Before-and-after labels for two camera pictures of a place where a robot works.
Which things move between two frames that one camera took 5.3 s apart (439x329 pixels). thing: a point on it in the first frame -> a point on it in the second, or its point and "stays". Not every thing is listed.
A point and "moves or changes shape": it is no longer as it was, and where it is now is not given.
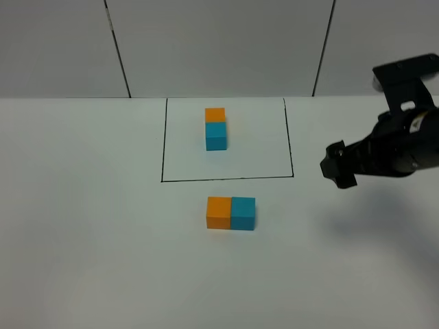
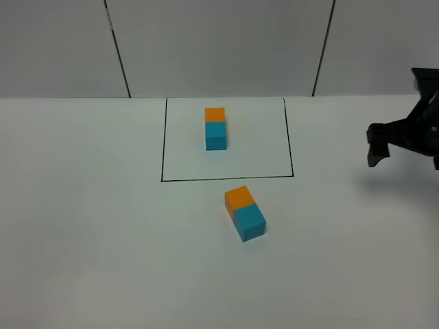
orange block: [219, 210] -> [239, 198]
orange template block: [215, 114] stays
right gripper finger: [337, 167] -> [377, 138]
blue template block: [216, 136] stays
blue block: [243, 213] moves or changes shape
